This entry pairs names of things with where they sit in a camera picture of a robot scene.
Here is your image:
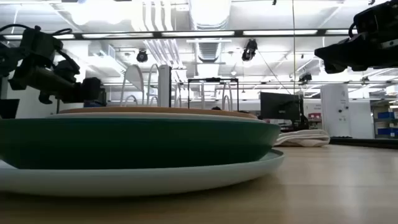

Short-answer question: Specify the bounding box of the dark flat screen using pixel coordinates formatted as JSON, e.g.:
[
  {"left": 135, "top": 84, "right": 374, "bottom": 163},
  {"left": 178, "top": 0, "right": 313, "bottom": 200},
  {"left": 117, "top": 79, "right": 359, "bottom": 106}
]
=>
[{"left": 0, "top": 98, "right": 20, "bottom": 119}]

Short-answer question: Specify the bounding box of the dark green deep plate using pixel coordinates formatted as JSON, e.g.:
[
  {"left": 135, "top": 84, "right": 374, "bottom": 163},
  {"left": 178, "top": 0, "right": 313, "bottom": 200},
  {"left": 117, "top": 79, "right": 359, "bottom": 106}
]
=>
[{"left": 0, "top": 117, "right": 282, "bottom": 170}]

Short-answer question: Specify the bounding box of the brown wooden plate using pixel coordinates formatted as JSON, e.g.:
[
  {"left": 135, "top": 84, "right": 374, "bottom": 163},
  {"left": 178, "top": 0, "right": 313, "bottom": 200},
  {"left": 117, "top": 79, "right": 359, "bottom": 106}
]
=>
[{"left": 58, "top": 106, "right": 259, "bottom": 119}]

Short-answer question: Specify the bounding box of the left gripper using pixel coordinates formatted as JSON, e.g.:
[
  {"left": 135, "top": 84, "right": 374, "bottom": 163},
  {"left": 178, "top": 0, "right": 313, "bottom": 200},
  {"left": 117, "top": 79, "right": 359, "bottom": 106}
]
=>
[{"left": 7, "top": 57, "right": 107, "bottom": 106}]

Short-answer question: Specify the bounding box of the black computer monitor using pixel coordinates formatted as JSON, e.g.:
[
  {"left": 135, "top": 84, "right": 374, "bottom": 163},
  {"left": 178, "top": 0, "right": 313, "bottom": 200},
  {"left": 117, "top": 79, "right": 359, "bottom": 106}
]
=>
[{"left": 260, "top": 92, "right": 305, "bottom": 130}]

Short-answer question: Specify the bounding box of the blue box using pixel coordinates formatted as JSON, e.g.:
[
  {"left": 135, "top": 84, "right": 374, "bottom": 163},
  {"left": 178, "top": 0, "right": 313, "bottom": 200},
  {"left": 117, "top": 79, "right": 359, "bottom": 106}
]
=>
[{"left": 83, "top": 100, "right": 107, "bottom": 108}]

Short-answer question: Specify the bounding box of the white utility cabinet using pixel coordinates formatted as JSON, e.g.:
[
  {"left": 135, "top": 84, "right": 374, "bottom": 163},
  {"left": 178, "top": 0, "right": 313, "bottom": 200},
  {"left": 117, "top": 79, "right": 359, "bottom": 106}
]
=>
[{"left": 320, "top": 83, "right": 353, "bottom": 138}]

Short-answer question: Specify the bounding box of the thin hanging cable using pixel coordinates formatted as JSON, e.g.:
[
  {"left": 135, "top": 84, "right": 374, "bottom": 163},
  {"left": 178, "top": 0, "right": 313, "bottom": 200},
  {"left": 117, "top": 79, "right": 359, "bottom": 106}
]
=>
[{"left": 291, "top": 0, "right": 296, "bottom": 94}]

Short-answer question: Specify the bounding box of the white striped towel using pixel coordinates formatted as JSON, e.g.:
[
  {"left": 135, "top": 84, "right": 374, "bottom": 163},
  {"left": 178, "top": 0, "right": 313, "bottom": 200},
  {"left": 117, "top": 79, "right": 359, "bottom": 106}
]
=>
[{"left": 275, "top": 129, "right": 331, "bottom": 147}]

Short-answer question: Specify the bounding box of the white wire dish rack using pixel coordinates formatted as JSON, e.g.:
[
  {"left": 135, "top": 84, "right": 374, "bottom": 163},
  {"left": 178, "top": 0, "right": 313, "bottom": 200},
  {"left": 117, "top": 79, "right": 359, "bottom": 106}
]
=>
[{"left": 119, "top": 63, "right": 234, "bottom": 112}]

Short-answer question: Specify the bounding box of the light blue plate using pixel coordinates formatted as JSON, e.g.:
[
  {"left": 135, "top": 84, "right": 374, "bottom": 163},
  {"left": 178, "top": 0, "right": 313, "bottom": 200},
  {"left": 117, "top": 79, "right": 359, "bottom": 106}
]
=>
[{"left": 0, "top": 148, "right": 285, "bottom": 197}]

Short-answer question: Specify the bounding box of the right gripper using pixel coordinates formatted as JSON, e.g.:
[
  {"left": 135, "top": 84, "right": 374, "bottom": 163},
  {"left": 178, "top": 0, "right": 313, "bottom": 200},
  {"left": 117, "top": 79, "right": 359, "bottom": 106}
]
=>
[{"left": 313, "top": 0, "right": 398, "bottom": 75}]

